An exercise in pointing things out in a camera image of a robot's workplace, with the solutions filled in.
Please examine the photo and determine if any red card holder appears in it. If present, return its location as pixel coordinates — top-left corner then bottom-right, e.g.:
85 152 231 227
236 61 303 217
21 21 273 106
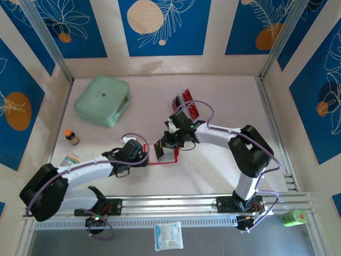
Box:
143 143 179 165

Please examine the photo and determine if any small bottle orange cap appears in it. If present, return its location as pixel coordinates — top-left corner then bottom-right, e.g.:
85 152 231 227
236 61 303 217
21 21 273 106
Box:
64 129 80 146

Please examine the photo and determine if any small green orange packet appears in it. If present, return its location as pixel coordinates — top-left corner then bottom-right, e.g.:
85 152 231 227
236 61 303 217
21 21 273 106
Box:
59 153 82 167

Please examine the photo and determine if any mint green zip pouch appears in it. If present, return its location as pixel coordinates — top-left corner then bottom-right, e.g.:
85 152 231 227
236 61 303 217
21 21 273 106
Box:
74 75 131 127

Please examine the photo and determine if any white blue tissue pack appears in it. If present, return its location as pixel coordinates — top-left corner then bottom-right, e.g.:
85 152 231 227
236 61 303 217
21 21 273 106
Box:
154 221 184 252

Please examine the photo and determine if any green tape roll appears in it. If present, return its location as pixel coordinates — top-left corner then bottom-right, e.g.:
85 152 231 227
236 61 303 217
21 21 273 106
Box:
279 209 308 227

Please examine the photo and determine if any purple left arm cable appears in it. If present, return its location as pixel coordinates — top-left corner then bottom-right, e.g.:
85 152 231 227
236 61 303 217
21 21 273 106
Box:
26 132 150 240

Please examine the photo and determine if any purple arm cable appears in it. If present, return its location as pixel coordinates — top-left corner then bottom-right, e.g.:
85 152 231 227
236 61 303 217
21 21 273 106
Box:
26 132 150 240
174 100 282 233

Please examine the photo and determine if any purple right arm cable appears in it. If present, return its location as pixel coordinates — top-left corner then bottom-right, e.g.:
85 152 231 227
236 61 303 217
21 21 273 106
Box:
174 100 282 233

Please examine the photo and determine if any long aluminium base rail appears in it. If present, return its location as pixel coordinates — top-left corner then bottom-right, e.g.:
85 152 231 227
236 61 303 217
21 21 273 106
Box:
22 194 315 219

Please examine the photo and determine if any grey slotted cable duct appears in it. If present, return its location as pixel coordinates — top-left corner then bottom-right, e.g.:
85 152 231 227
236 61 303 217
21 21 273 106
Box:
34 215 239 230

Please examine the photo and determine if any aluminium side rail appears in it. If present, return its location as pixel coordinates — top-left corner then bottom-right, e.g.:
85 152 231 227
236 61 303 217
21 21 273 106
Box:
256 76 294 175

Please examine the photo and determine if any aluminium corner post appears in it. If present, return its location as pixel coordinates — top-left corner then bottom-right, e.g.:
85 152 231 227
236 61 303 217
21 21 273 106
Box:
19 0 75 84
257 0 312 82

